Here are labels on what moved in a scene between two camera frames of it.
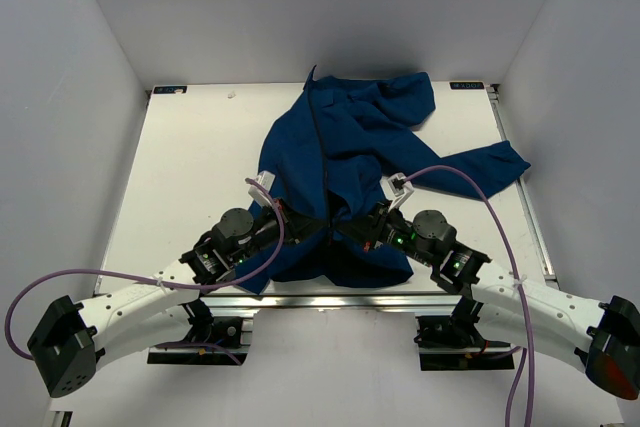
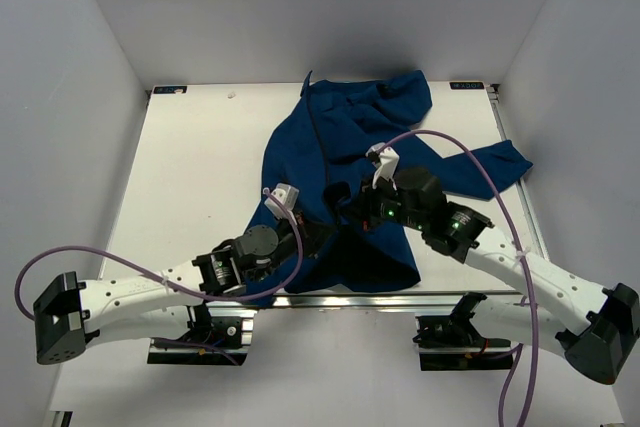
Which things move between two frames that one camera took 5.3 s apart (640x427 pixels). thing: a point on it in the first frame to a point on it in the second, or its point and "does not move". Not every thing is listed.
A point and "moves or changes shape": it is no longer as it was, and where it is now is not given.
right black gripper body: x=385 y=228 to x=383 y=202
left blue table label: x=170 y=89 does not move
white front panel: x=333 y=369 does not move
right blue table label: x=466 y=85 does not move
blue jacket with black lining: x=343 y=149 moves or changes shape
